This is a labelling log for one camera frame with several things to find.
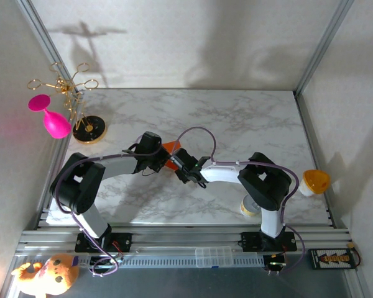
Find yellow tin can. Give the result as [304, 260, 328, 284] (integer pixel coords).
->
[239, 195, 262, 218]

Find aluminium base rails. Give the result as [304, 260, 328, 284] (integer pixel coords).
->
[15, 228, 354, 258]

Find clear plastic organizer box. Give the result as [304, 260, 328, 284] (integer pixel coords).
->
[195, 246, 234, 268]

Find pink wine glass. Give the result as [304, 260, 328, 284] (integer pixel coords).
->
[27, 94, 73, 140]

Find orange and white goblet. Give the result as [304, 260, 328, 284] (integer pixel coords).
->
[300, 169, 331, 198]

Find orange plush toy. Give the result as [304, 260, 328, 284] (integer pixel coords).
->
[11, 253, 81, 296]

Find gold wire glass rack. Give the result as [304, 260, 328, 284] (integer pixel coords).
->
[27, 61, 108, 145]

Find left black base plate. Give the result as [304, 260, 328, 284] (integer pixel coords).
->
[75, 232, 133, 253]

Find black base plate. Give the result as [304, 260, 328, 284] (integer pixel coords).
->
[241, 231, 298, 253]
[75, 232, 133, 253]

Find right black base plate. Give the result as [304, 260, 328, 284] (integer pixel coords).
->
[241, 231, 298, 253]

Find grey slotted cable duct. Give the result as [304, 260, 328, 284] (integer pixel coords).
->
[88, 251, 267, 269]

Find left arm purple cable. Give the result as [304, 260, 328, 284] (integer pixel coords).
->
[56, 141, 172, 278]

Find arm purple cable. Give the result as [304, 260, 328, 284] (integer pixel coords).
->
[173, 126, 307, 276]
[56, 141, 172, 278]

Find aluminium side rail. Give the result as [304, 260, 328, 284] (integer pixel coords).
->
[35, 91, 86, 230]
[293, 89, 341, 229]

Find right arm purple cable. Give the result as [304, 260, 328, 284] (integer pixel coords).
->
[173, 126, 307, 276]

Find aluminium corner post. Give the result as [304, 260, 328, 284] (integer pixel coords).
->
[293, 0, 356, 96]
[14, 0, 85, 96]

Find yellow plug with black wire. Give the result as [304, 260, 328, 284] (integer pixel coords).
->
[346, 243, 363, 268]

